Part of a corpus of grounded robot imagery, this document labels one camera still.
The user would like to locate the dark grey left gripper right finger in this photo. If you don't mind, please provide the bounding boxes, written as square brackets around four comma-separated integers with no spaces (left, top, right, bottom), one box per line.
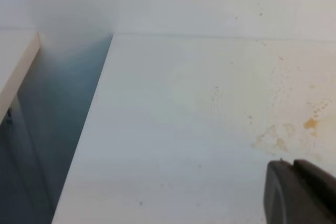
[293,159,335,195]

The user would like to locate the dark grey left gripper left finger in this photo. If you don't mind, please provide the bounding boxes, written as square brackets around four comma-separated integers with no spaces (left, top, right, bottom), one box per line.
[264,160,335,224]

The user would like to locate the white side table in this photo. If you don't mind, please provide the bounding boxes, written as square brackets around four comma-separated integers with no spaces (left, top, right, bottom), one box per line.
[1,29,40,120]

